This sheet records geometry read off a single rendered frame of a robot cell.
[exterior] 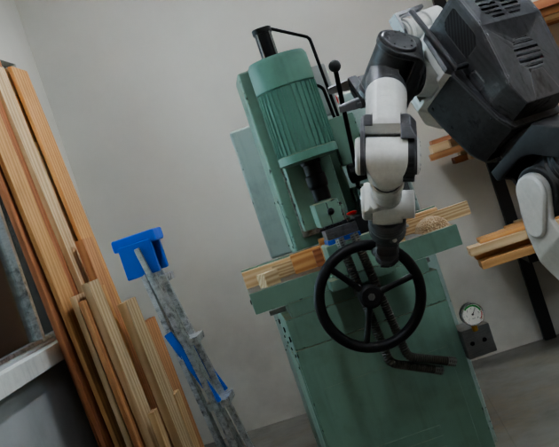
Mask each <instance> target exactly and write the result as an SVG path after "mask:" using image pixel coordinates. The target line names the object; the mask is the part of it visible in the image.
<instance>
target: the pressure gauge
mask: <svg viewBox="0 0 559 447"><path fill-rule="evenodd" d="M475 305H476V306H475ZM474 309H475V310H474ZM473 311H474V315H473V316H472V313H473ZM459 315H460V319H461V321H462V322H463V323H465V324H466V325H470V326H471V327H472V330H473V332H476V331H478V327H477V325H479V324H480V323H481V322H482V321H483V319H484V310H483V308H482V307H481V306H480V305H479V304H477V303H474V302H467V303H465V304H463V305H462V306H461V308H460V312H459Z"/></svg>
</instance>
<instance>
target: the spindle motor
mask: <svg viewBox="0 0 559 447"><path fill-rule="evenodd" d="M248 74H249V77H250V80H251V82H252V85H253V88H254V91H255V94H256V97H257V98H258V99H257V100H258V103H259V106H260V108H261V111H262V114H263V117H264V121H265V124H266V127H267V129H268V132H269V135H270V138H271V141H272V145H273V148H274V151H275V153H276V156H277V159H278V162H279V166H280V168H281V169H288V168H291V167H294V166H297V165H300V164H301V163H303V162H306V161H310V160H313V159H316V158H318V157H323V156H326V155H329V154H330V153H333V152H335V151H336V150H337V149H338V146H337V143H336V142H335V137H334V134H333V131H332V129H331V126H330V123H329V120H328V118H327V113H326V110H325V107H324V105H323V102H322V99H321V96H320V94H319V89H318V86H317V84H316V81H315V79H314V74H313V72H312V69H311V64H310V61H309V59H308V56H307V53H306V51H305V50H304V49H303V48H297V49H293V50H289V51H283V52H280V53H277V54H274V55H271V56H269V57H267V58H264V59H260V60H258V61H257V62H255V63H253V64H252V65H250V66H249V67H248Z"/></svg>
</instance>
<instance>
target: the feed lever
mask: <svg viewBox="0 0 559 447"><path fill-rule="evenodd" d="M328 67H329V70H330V71H331V72H334V75H335V83H336V88H337V91H338V96H339V100H340V104H343V103H345V102H344V97H343V93H342V85H341V81H340V76H339V72H338V71H339V70H340V69H341V63H340V62H339V61H338V60H336V59H334V60H331V61H330V62H329V65H328ZM342 117H343V120H344V125H345V129H346V133H347V138H348V142H349V146H350V154H351V158H352V162H353V163H351V164H348V165H347V166H346V169H347V173H348V176H349V179H350V181H351V182H352V183H353V184H356V185H360V181H363V180H366V179H367V175H365V176H358V175H357V174H356V171H355V161H354V159H355V151H354V149H355V148H354V144H353V140H352V135H351V131H350V124H349V119H348V115H347V112H343V113H342Z"/></svg>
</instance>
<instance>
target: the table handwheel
mask: <svg viewBox="0 0 559 447"><path fill-rule="evenodd" d="M374 247H376V242H374V241H373V240H372V239H363V240H358V241H355V242H351V243H350V244H347V245H345V246H343V247H341V248H339V249H338V250H336V251H335V252H334V253H333V254H332V255H330V256H329V258H328V259H327V260H326V261H325V263H324V264H323V266H322V267H321V269H320V271H319V274H318V276H317V279H316V282H315V287H314V294H313V300H314V307H315V311H316V314H317V317H318V319H319V322H320V323H321V325H322V327H323V328H324V330H325V331H326V332H327V334H328V335H329V336H330V337H331V338H332V339H333V340H335V341H336V342H337V343H339V344H341V345H342V346H344V347H345V348H347V349H351V350H354V351H357V352H362V353H377V352H383V351H385V350H389V349H393V348H395V347H396V346H398V345H399V344H401V343H402V342H404V341H405V340H406V339H408V338H409V337H410V336H411V335H412V334H413V332H414V331H415V329H416V328H417V327H418V325H419V323H420V322H421V319H422V317H423V314H424V310H425V307H426V301H427V292H426V285H425V281H424V278H423V276H422V273H421V270H420V268H419V267H418V265H417V263H416V262H415V261H414V259H413V258H412V257H411V256H410V255H409V254H408V253H407V252H405V251H404V250H403V249H401V248H399V253H398V255H399V257H398V258H399V259H398V260H399V261H400V262H401V263H402V264H404V266H405V267H406V268H407V270H408V271H409V274H407V275H405V276H404V277H402V278H399V279H397V280H395V281H393V282H391V283H389V284H388V285H385V286H382V287H380V288H379V287H378V286H375V285H372V284H366V285H363V286H361V285H359V284H358V283H356V282H355V281H353V280H352V279H350V278H348V277H346V276H345V275H344V274H342V273H341V272H340V271H339V270H337V269H336V268H335V266H336V265H337V264H338V263H339V262H340V261H342V260H343V259H344V258H346V257H347V256H349V255H352V254H355V253H357V252H360V251H367V250H372V249H373V248H374ZM330 274H333V275H334V276H336V277H337V278H339V279H340V280H341V281H343V282H344V283H346V284H347V285H349V286H350V287H352V288H353V289H354V294H355V295H356V296H357V297H358V301H359V302H360V303H361V304H362V305H363V306H365V307H366V322H365V333H364V341H357V340H354V339H352V338H350V337H349V336H347V335H345V334H344V333H342V332H341V331H340V330H339V329H338V328H337V327H336V326H335V325H334V323H333V322H332V320H331V319H330V317H329V316H328V314H327V308H326V304H325V289H326V284H327V280H328V278H329V276H330ZM411 279H412V280H413V283H414V288H415V304H414V308H413V313H412V315H411V317H410V318H409V320H408V322H407V323H406V324H405V326H404V327H403V328H402V329H401V330H400V331H399V332H397V333H396V334H394V335H393V336H391V337H389V338H388V339H385V340H382V341H373V342H370V335H371V323H372V314H373V309H374V308H376V307H378V306H379V305H380V304H381V303H382V299H383V294H384V293H386V292H388V291H389V290H391V289H393V288H395V287H397V286H400V285H402V284H404V283H405V282H407V281H409V280H411ZM356 291H357V292H358V293H357V292H356Z"/></svg>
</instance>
